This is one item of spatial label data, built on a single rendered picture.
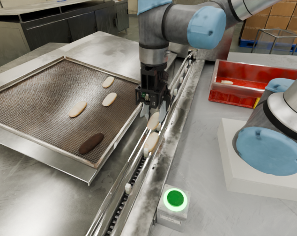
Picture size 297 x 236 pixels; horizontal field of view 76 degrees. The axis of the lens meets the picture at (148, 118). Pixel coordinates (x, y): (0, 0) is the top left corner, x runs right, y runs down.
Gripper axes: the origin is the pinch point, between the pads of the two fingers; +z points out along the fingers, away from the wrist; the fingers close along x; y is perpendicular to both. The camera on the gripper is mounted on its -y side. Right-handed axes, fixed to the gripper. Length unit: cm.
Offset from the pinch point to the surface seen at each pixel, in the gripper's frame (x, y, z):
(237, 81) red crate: 30, -63, 12
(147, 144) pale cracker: -0.5, 5.9, 7.8
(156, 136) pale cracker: 1.0, 1.1, 7.9
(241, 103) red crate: 30.9, -36.3, 10.3
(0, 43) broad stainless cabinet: -205, -95, 22
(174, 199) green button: 12.9, 24.6, 3.1
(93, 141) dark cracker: -15.3, 14.5, 2.9
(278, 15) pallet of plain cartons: 116, -445, 32
